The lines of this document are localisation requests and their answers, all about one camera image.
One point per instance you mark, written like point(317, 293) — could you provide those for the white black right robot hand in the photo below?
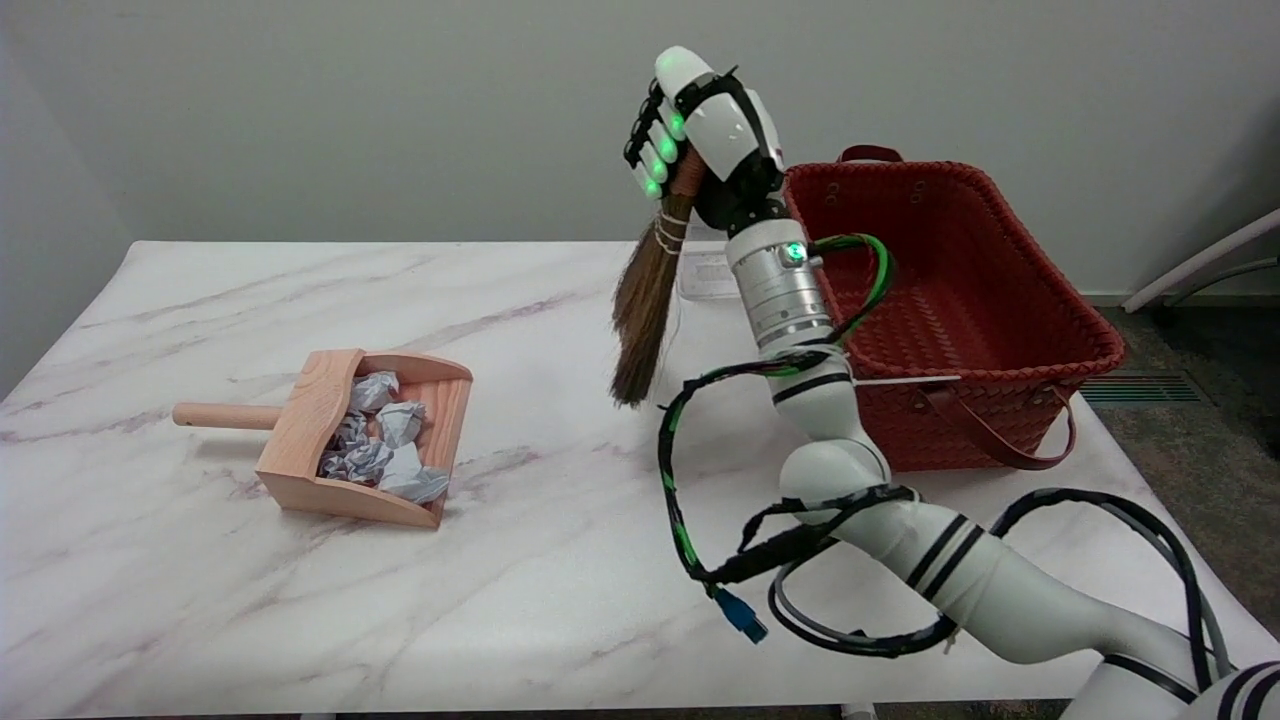
point(725, 125)

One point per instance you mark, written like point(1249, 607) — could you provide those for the floor vent grille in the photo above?
point(1140, 388)

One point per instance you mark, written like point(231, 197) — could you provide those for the large paper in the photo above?
point(415, 482)

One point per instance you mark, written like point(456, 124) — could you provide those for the red woven basket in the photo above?
point(980, 280)

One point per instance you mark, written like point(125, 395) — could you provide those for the brown straw hand broom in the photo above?
point(640, 320)

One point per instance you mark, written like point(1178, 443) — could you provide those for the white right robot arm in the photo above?
point(840, 470)

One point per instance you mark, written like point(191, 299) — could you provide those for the wooden dustpan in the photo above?
point(300, 440)

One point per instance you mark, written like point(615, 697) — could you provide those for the clear plastic container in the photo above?
point(710, 275)

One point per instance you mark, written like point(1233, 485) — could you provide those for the thin grey tube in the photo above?
point(1230, 272)

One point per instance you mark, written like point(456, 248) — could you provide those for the thick white tube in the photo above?
point(1200, 262)

